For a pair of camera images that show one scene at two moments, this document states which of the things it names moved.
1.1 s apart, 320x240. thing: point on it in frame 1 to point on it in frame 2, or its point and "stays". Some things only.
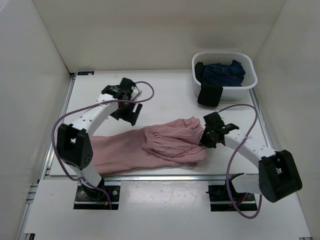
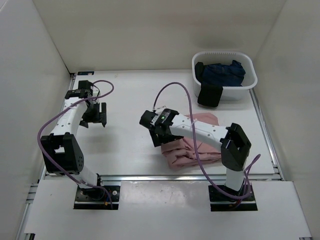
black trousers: [210, 94] stays
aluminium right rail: [261, 120] stays
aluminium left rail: [47, 160] stays
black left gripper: [128, 116] to [99, 117]
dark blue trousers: [225, 75] stays
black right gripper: [204, 142] to [158, 140]
